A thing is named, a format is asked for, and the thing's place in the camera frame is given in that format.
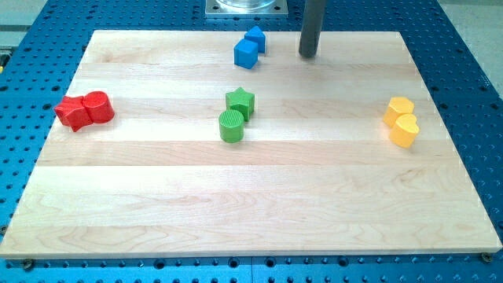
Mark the green star block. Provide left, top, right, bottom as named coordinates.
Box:
left=226, top=87, right=255, bottom=122

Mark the red star block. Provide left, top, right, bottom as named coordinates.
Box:
left=54, top=96, right=93, bottom=132

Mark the green cylinder block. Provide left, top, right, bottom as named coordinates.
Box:
left=218, top=109, right=244, bottom=143

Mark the light wooden board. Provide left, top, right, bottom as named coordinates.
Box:
left=1, top=30, right=501, bottom=259

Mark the blue cube block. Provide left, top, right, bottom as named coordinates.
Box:
left=233, top=39, right=258, bottom=69

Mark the blue pentagon block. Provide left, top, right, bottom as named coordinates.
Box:
left=244, top=26, right=266, bottom=53

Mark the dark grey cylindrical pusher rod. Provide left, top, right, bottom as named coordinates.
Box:
left=299, top=0, right=327, bottom=58

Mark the yellow hexagon block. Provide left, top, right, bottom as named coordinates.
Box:
left=383, top=97, right=414, bottom=127

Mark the yellow heart block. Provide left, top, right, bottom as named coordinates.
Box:
left=389, top=114, right=420, bottom=149

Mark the red cylinder block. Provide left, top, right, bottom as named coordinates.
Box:
left=83, top=91, right=115, bottom=123

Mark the blue perforated metal table plate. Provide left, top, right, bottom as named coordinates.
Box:
left=1, top=0, right=502, bottom=282

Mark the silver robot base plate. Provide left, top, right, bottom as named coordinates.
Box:
left=205, top=0, right=288, bottom=18

